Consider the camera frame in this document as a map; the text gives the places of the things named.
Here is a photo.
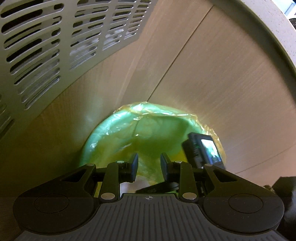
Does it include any green lined trash bin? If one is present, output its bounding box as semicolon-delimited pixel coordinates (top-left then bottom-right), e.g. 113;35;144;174
79;102;226;185

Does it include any wooden cabinet door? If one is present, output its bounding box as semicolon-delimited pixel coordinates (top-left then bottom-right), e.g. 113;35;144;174
149;6;295;185

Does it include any grey perforated vent panel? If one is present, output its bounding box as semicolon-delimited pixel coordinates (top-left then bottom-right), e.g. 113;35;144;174
1;1;156;141

